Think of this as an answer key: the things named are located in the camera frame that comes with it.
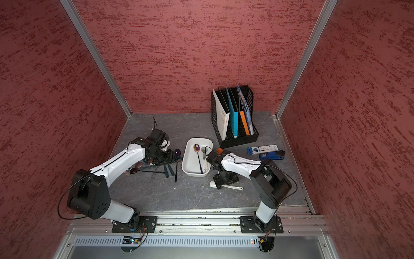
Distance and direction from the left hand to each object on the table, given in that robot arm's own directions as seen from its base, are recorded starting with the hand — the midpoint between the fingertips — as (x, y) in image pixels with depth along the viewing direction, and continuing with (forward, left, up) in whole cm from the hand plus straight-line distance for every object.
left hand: (171, 164), depth 85 cm
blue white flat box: (+15, -52, -8) cm, 55 cm away
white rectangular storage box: (+6, -12, -8) cm, 15 cm away
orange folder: (+21, -43, +5) cm, 48 cm away
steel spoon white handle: (+14, -17, -8) cm, 23 cm away
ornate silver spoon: (-4, +12, -9) cm, 15 cm away
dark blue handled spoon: (+15, -13, -8) cm, 21 cm away
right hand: (-9, -31, -8) cm, 33 cm away
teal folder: (+19, -34, +19) cm, 43 cm away
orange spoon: (+14, -27, -8) cm, 31 cm away
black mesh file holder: (+43, -46, +14) cm, 64 cm away
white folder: (+19, -28, +18) cm, 38 cm away
